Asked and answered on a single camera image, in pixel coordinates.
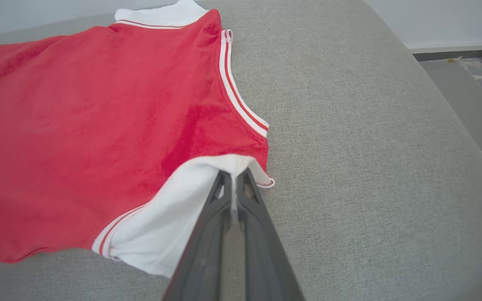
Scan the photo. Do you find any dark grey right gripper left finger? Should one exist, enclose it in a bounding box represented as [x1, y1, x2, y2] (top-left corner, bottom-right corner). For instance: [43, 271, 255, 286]
[162, 170, 233, 301]

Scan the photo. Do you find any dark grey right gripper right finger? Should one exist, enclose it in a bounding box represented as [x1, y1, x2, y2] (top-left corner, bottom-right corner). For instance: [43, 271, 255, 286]
[236, 167, 306, 301]

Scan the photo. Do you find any red jersey with striped white trim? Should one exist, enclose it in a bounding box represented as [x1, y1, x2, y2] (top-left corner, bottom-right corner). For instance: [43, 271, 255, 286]
[0, 0, 276, 278]

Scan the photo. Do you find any grey fabric sofa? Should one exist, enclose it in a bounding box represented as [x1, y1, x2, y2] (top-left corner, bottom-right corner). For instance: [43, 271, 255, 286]
[0, 0, 482, 301]

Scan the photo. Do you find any white and dark baseboard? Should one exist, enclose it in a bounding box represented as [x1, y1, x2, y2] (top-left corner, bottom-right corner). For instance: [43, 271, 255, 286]
[406, 41, 482, 62]

